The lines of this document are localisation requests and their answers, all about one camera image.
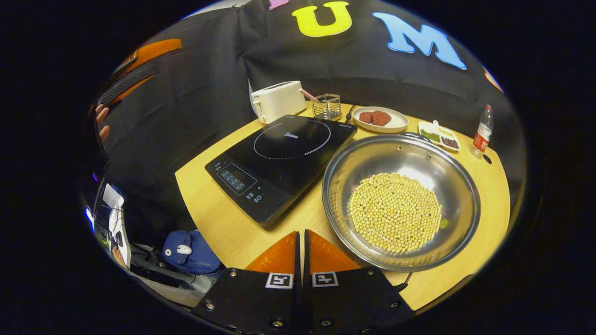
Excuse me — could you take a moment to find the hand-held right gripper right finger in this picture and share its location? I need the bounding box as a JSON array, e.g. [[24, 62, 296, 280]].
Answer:
[[303, 229, 416, 335]]

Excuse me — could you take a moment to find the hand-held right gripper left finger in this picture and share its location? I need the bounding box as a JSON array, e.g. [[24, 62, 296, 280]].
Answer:
[[191, 230, 302, 335]]

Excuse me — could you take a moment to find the black induction cooktop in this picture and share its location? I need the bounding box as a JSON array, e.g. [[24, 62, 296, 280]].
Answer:
[[205, 115, 358, 228]]

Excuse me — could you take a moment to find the stainless steel pot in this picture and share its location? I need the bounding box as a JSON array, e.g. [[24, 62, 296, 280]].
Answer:
[[321, 132, 481, 293]]

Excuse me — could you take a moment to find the black backdrop cloth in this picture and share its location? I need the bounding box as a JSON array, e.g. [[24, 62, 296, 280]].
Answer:
[[88, 0, 527, 233]]

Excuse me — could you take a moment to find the pile of soybeans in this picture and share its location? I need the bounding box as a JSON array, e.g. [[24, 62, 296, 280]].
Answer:
[[348, 173, 443, 254]]

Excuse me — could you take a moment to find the blue backpack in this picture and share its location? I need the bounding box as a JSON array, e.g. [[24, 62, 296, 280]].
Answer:
[[162, 230, 223, 275]]

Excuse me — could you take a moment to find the white paper sheet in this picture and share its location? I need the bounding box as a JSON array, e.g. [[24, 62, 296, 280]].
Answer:
[[102, 183, 125, 208]]

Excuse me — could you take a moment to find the white toaster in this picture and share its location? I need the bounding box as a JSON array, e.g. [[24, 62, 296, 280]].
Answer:
[[251, 80, 307, 124]]

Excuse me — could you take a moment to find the round white plate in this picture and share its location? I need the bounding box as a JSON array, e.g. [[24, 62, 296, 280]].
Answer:
[[352, 107, 409, 134]]

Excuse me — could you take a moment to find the white divided dish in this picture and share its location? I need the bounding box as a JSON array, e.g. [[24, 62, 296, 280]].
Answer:
[[418, 120, 461, 152]]

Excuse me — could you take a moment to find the clear red label water bottle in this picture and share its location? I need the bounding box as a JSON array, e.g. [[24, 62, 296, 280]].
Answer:
[[470, 104, 494, 159]]

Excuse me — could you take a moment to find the metal wire basket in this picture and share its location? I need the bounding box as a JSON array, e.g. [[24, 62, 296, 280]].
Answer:
[[311, 94, 343, 121]]

